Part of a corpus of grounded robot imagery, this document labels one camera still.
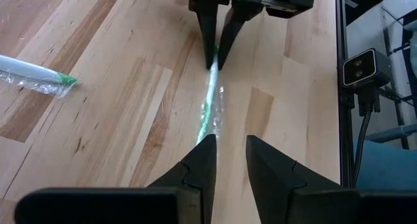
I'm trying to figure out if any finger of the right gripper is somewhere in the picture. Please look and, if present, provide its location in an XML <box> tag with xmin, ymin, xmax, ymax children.
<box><xmin>217</xmin><ymin>4</ymin><xmax>263</xmax><ymax>71</ymax></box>
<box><xmin>189</xmin><ymin>2</ymin><xmax>218</xmax><ymax>70</ymax></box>

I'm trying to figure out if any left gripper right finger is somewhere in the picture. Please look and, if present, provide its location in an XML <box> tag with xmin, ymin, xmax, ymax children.
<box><xmin>246</xmin><ymin>135</ymin><xmax>341</xmax><ymax>224</ymax></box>

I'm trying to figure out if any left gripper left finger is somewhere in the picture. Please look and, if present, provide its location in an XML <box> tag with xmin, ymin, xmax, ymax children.
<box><xmin>146</xmin><ymin>134</ymin><xmax>218</xmax><ymax>224</ymax></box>

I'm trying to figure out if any green toothbrush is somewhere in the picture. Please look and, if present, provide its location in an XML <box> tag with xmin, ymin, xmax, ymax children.
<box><xmin>195</xmin><ymin>44</ymin><xmax>226</xmax><ymax>145</ymax></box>

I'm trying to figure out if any person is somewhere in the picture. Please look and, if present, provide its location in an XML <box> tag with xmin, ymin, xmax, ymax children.
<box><xmin>354</xmin><ymin>137</ymin><xmax>417</xmax><ymax>189</ymax></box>

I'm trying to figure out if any small crumpled plastic wrapper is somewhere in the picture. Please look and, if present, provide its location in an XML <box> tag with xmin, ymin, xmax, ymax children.
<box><xmin>0</xmin><ymin>53</ymin><xmax>79</xmax><ymax>100</ymax></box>

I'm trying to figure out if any black aluminium table frame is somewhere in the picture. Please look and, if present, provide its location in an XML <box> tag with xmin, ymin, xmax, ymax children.
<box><xmin>335</xmin><ymin>0</ymin><xmax>356</xmax><ymax>189</ymax></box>

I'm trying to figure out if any black camera cable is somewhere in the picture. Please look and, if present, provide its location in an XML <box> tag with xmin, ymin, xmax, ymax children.
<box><xmin>352</xmin><ymin>87</ymin><xmax>382</xmax><ymax>189</ymax></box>

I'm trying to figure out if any black table-level camera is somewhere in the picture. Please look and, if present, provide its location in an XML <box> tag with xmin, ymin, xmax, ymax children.
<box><xmin>341</xmin><ymin>47</ymin><xmax>394</xmax><ymax>90</ymax></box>

